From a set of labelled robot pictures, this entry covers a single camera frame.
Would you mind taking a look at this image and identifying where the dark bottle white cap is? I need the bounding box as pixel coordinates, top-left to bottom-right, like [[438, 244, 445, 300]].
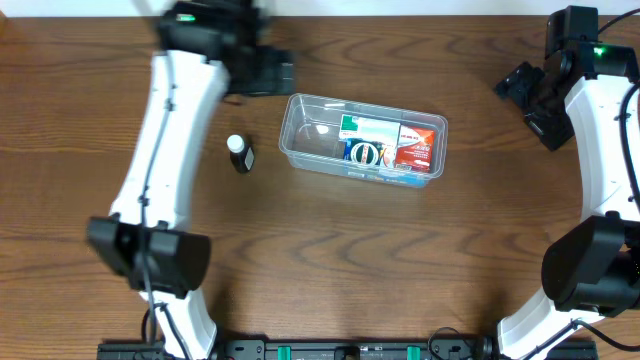
[[227, 134, 255, 174]]

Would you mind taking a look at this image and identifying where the green round-label box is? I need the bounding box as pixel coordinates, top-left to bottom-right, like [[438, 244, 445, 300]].
[[344, 139, 384, 165]]

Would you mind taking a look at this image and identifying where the blue Kool Fever box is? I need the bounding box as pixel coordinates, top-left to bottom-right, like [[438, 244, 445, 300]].
[[370, 142, 396, 168]]

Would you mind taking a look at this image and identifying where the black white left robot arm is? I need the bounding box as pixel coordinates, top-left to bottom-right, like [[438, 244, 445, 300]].
[[86, 1, 295, 359]]

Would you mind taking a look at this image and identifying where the white Panadol box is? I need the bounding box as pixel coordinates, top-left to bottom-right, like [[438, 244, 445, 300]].
[[338, 114, 400, 144]]

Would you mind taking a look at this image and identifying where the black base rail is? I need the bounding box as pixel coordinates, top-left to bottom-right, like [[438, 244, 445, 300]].
[[96, 336, 599, 360]]

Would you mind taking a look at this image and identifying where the clear plastic container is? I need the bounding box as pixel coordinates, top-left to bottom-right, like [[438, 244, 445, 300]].
[[279, 94, 448, 188]]

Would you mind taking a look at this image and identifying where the red medicine box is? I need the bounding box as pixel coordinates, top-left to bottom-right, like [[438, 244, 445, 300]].
[[395, 125, 436, 173]]

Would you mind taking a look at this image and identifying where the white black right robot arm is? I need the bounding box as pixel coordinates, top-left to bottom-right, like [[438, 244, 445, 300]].
[[496, 39, 639, 359]]

